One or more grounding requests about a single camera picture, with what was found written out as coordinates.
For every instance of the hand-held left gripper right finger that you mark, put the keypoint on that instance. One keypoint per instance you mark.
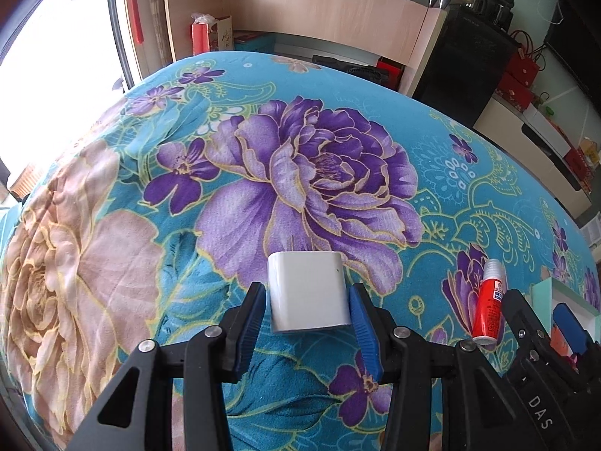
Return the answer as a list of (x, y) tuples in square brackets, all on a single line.
[(364, 333)]

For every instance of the white charger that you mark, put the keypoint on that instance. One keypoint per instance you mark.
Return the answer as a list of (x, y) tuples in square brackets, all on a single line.
[(307, 291)]

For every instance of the curved wooden shelf unit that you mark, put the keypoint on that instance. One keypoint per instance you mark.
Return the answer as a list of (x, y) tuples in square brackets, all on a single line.
[(328, 9)]

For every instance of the teal cardboard box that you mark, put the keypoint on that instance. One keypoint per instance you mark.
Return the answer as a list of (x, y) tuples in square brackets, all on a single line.
[(542, 296)]

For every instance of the beige television cabinet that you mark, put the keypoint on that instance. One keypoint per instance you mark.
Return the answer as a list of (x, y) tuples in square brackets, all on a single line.
[(521, 150)]

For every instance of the small red box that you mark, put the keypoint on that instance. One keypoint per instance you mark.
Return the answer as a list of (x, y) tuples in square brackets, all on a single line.
[(392, 73)]

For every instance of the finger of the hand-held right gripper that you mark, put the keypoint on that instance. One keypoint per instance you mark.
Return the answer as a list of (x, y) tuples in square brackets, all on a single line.
[(523, 319), (570, 324)]

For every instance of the red glue bottle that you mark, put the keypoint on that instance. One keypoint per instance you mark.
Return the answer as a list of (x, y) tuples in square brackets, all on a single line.
[(488, 310)]

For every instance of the teal storage basket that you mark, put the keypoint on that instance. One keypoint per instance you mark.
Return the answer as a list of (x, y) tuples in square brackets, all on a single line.
[(253, 42)]

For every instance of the red gift box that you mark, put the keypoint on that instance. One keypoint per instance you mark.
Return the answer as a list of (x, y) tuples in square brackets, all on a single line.
[(514, 94)]

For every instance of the floral blanket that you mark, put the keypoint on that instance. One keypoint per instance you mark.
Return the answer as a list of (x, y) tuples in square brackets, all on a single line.
[(305, 174)]

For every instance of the cream paper bag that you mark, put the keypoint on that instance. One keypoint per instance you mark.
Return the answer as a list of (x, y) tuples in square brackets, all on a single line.
[(221, 35)]

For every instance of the red hanging decoration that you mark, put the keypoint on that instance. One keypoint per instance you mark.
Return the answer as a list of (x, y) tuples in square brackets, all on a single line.
[(134, 4)]

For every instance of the white flat box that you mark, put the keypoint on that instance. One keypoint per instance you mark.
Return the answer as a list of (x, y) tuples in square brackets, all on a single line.
[(547, 129)]

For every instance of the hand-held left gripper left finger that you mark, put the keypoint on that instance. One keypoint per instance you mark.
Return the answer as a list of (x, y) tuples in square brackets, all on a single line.
[(249, 333)]

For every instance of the black water dispenser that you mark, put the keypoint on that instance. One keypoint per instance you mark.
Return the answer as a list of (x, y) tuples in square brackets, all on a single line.
[(460, 56)]

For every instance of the black floor device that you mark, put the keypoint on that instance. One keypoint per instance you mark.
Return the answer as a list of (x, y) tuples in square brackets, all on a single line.
[(352, 70)]

